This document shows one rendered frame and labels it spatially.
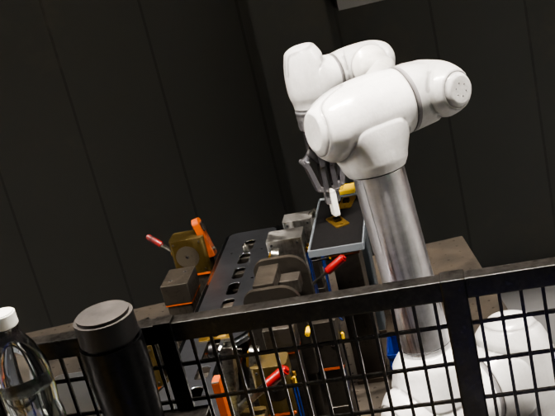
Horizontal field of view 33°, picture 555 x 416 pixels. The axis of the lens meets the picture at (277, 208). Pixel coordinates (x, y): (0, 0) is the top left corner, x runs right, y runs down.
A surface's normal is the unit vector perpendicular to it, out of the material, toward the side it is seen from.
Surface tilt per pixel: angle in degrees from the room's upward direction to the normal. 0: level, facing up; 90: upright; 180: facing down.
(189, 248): 90
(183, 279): 0
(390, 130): 89
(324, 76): 87
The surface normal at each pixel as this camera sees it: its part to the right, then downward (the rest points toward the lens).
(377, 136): 0.37, 0.22
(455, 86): 0.55, 0.08
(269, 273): -0.22, -0.92
